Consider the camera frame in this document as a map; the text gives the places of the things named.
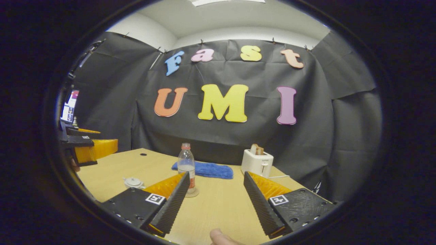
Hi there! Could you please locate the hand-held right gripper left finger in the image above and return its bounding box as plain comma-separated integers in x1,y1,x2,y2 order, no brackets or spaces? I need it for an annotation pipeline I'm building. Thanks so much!
102,171,190,238

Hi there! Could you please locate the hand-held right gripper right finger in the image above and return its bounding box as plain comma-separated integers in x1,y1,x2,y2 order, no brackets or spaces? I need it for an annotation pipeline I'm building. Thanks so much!
243,171,336,239

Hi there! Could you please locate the white teacup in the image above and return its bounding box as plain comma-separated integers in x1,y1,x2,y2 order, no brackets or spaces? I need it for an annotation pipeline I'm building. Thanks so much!
123,177,146,190

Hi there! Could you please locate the clear plastic water bottle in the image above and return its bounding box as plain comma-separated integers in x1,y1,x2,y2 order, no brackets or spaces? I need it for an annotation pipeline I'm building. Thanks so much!
177,143,199,198

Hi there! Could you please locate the computer monitor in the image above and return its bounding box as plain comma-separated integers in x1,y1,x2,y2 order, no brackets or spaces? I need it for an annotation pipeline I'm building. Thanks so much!
61,89,80,123

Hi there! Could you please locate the white toaster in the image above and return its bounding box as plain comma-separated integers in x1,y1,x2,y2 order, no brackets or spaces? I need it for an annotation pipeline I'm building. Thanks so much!
241,149,274,178

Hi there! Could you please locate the blue towel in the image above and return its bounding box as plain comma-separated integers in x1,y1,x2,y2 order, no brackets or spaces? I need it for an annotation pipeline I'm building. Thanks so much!
171,161,234,180

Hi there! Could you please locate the ceiling light panel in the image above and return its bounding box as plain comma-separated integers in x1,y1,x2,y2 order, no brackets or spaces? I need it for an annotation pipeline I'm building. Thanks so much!
191,0,266,7

